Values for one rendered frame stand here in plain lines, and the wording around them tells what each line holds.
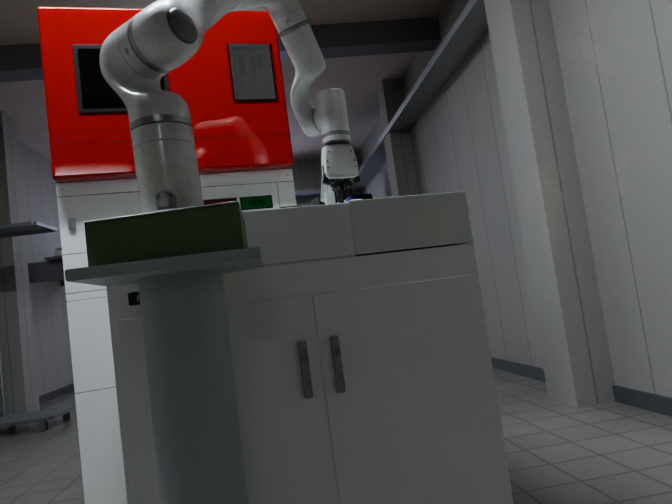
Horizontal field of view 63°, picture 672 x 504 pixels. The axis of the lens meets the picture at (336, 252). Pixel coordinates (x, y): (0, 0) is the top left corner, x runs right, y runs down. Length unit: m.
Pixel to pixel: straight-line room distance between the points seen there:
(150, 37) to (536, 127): 2.38
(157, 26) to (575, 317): 2.52
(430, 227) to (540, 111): 1.79
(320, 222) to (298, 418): 0.49
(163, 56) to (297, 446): 0.93
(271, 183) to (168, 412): 1.19
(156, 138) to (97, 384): 1.10
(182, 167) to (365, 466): 0.85
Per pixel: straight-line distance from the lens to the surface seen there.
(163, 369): 1.05
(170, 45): 1.15
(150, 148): 1.11
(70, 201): 2.05
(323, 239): 1.41
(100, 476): 2.06
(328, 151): 1.60
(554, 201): 3.12
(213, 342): 1.05
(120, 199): 2.03
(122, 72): 1.23
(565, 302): 3.09
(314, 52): 1.61
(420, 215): 1.52
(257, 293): 1.37
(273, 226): 1.39
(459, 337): 1.54
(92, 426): 2.03
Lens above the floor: 0.72
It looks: 5 degrees up
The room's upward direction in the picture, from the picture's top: 8 degrees counter-clockwise
